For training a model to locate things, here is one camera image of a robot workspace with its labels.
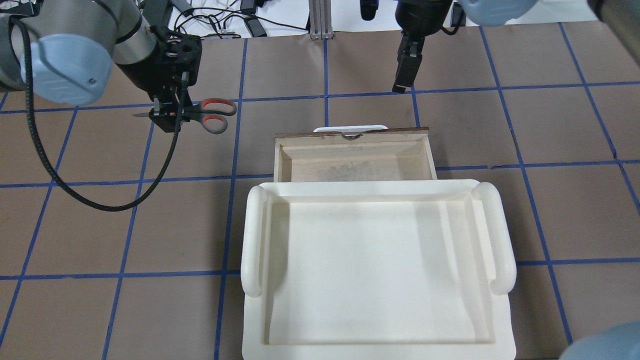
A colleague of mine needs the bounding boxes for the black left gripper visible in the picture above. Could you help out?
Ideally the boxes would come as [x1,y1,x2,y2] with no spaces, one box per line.
[119,27,202,133]

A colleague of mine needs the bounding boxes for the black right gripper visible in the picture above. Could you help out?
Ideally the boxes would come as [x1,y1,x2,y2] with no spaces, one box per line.
[391,0,452,94]

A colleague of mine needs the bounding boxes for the grey orange scissors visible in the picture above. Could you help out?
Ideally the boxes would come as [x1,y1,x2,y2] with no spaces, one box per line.
[133,98,238,135]

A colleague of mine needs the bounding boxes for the wooden drawer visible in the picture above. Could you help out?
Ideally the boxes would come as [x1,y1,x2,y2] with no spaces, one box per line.
[273,125,437,183]

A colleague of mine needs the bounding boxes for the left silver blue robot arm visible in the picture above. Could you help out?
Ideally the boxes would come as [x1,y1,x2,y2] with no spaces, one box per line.
[0,0,202,133]

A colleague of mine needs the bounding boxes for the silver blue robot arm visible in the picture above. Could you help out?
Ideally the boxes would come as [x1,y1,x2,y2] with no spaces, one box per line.
[392,0,640,94]

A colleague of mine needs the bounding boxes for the cream plastic tray box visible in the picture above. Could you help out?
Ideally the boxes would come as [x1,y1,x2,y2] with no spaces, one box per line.
[240,179,517,360]

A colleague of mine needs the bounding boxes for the black corrugated cable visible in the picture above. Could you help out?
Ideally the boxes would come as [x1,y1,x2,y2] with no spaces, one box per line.
[9,17,190,212]

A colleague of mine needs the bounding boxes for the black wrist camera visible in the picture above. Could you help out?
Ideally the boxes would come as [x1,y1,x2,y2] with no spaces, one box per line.
[359,0,380,21]

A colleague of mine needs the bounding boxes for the aluminium frame post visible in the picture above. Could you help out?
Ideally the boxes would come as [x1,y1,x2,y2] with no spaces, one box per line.
[308,0,334,40]

